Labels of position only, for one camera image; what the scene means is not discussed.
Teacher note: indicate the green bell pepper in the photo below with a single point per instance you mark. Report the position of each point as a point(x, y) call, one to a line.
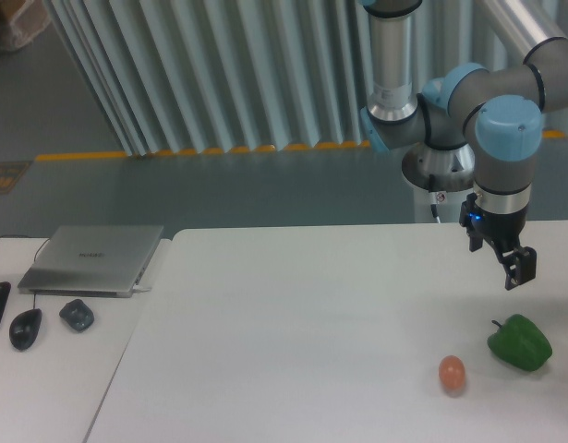
point(518, 342)

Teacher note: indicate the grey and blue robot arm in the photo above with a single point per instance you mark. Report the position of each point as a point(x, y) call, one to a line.
point(472, 133)

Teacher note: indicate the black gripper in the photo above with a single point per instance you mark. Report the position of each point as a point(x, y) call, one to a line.
point(501, 232)

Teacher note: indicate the cardboard box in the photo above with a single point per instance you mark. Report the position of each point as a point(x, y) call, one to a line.
point(20, 23)

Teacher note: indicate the dark grey small case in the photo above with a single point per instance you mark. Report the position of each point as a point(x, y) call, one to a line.
point(77, 315)

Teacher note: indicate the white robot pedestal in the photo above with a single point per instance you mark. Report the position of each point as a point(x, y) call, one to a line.
point(443, 207)

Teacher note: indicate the silver closed laptop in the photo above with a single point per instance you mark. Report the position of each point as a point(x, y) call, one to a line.
point(96, 260)

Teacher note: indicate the grey corrugated partition panel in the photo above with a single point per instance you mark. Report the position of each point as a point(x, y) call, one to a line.
point(202, 75)

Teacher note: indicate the brown egg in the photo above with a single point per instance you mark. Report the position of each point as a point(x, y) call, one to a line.
point(452, 373)

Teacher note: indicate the black computer mouse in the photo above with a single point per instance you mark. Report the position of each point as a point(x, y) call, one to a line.
point(24, 329)

